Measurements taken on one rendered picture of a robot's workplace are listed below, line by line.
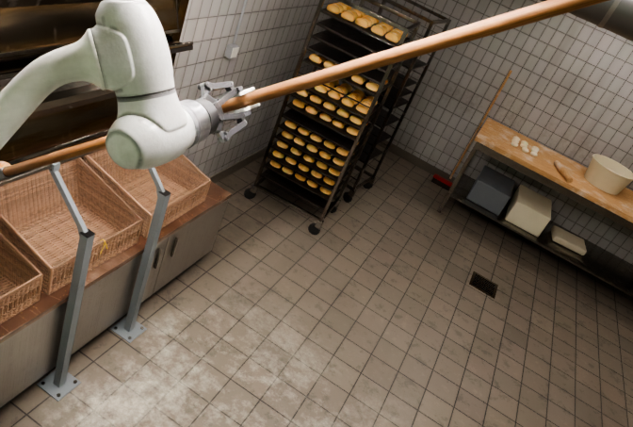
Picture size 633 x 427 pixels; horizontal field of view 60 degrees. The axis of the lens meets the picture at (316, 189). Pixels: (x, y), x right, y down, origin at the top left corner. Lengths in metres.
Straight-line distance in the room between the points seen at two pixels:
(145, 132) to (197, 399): 2.30
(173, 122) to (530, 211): 4.99
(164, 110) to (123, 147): 0.09
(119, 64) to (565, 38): 5.39
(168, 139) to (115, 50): 0.17
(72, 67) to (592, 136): 5.65
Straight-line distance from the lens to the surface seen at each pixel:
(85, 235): 2.37
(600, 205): 5.54
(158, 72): 0.98
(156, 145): 0.97
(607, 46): 6.07
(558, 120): 6.18
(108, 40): 0.97
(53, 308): 2.61
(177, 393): 3.11
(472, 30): 1.09
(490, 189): 5.71
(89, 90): 2.93
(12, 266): 2.62
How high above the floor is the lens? 2.46
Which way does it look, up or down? 29 degrees down
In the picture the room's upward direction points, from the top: 23 degrees clockwise
